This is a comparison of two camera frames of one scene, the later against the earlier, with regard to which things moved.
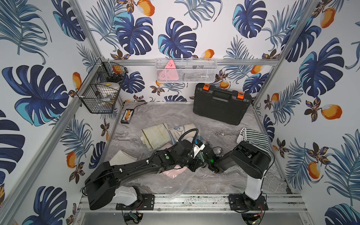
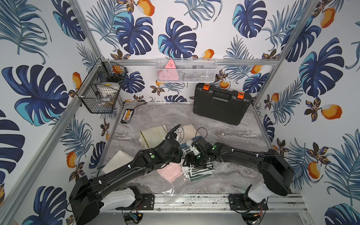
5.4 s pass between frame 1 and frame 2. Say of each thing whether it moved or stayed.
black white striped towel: moved
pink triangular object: stayed
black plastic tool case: stayed
